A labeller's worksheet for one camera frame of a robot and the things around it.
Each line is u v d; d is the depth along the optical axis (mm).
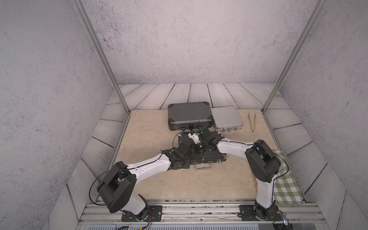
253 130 1078
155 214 729
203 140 757
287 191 794
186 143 696
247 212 727
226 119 1147
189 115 1105
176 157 641
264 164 500
